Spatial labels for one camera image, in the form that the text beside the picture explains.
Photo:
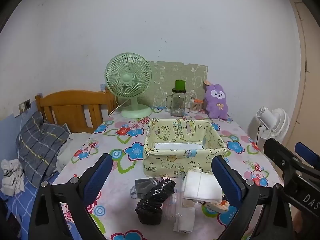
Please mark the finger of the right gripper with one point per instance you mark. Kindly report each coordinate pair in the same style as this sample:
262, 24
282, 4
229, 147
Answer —
307, 154
301, 180

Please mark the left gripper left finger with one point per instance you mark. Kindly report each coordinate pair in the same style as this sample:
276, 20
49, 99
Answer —
47, 220

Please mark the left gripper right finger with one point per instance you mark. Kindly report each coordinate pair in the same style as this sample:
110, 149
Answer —
275, 220

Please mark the small cartoon tissue pack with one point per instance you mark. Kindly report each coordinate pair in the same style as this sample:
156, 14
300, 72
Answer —
221, 207

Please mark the white tissue pack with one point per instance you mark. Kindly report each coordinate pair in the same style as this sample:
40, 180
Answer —
200, 186

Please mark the clear plastic packet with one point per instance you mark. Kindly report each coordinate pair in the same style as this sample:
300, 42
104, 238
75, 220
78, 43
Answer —
176, 206

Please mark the grey drawstring pouch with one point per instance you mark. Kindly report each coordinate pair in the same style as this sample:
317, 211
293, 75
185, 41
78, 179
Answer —
142, 187

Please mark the black plastic bag bundle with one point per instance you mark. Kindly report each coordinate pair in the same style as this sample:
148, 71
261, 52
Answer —
149, 208

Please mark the white standing fan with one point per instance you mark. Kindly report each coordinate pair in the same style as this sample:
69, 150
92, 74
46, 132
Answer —
276, 123

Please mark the crumpled white cloth on bed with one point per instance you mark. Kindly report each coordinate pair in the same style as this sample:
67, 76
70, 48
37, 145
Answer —
13, 177

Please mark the grey plaid pillow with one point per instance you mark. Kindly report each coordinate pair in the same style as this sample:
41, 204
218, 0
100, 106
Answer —
38, 145

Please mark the purple plush bunny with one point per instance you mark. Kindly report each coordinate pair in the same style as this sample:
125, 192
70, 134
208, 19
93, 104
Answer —
215, 99

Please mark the yellow cartoon fabric storage box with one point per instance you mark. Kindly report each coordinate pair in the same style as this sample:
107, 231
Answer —
172, 147

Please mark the floral tablecloth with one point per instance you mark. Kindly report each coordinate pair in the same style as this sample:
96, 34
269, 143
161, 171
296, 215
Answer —
113, 210

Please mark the wooden bed headboard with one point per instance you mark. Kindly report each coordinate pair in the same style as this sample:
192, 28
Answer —
81, 110

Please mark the cotton swab jar orange lid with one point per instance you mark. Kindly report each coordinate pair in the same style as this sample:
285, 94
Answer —
195, 105

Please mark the glass jar with green lid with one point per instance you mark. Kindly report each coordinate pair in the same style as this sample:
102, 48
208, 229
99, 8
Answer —
176, 101

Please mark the cardboard panel with cartoon drawings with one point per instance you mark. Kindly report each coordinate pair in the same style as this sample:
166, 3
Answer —
164, 75

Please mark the green desk fan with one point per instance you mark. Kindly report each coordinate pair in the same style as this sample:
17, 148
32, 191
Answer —
128, 76

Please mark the wall power socket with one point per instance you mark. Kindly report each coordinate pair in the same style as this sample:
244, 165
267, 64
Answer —
24, 106

